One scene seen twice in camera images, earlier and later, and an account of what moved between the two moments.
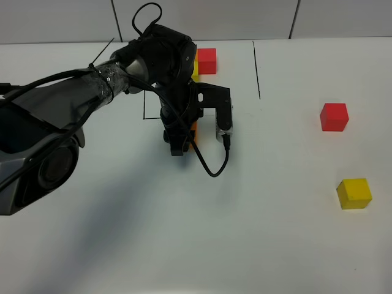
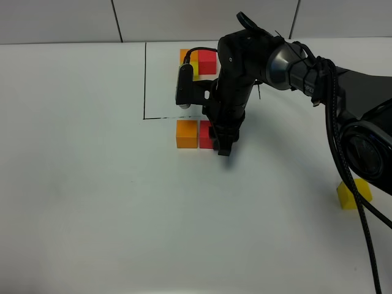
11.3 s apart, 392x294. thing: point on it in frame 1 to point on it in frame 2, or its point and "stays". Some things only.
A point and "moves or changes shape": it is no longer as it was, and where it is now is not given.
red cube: x=334 y=117 moves or changes shape
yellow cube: x=354 y=193 stays
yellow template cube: x=195 y=74 stays
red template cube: x=207 y=61 stays
